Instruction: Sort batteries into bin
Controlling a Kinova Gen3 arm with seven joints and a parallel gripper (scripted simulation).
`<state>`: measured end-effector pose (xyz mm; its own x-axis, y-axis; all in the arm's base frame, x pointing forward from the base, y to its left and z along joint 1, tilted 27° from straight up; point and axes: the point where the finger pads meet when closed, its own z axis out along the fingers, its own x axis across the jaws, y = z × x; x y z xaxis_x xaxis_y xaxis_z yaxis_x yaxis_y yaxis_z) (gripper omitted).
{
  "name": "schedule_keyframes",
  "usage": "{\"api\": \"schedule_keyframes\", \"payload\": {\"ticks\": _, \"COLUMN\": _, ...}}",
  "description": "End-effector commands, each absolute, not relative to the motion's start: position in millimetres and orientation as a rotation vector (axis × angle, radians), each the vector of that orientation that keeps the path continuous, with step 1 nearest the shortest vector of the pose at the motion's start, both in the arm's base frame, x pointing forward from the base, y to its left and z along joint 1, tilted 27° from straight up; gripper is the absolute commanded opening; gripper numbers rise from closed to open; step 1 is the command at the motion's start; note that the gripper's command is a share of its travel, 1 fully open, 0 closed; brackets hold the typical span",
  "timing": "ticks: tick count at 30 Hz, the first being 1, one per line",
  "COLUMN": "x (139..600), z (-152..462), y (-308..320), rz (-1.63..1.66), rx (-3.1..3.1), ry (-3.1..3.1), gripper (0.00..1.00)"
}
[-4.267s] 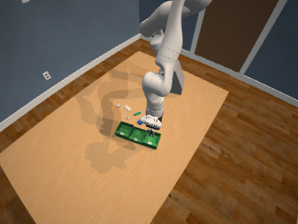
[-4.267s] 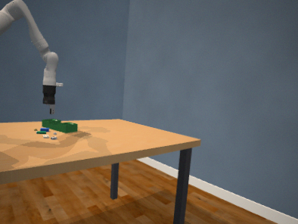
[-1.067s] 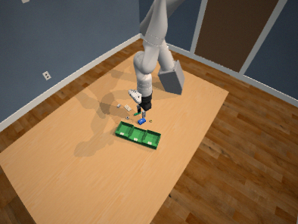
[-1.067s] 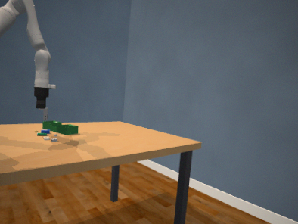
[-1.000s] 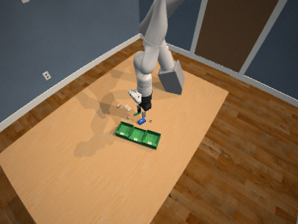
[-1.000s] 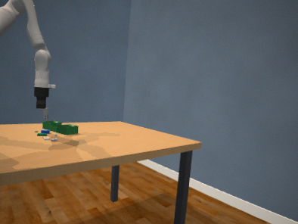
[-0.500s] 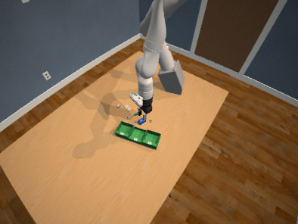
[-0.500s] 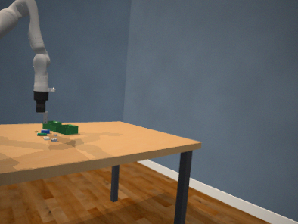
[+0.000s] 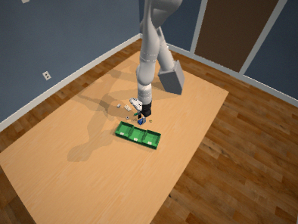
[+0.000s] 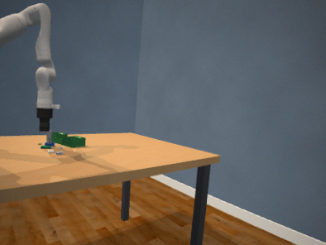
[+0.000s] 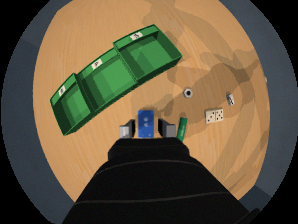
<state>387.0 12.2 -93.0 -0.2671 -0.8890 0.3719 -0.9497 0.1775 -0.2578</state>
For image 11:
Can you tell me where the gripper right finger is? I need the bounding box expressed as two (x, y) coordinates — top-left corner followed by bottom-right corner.
(158, 119), (176, 137)

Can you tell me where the green three-compartment tray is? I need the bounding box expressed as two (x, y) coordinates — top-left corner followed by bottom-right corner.
(50, 24), (183, 136)

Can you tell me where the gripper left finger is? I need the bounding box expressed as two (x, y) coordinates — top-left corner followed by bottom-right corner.
(119, 119), (136, 139)

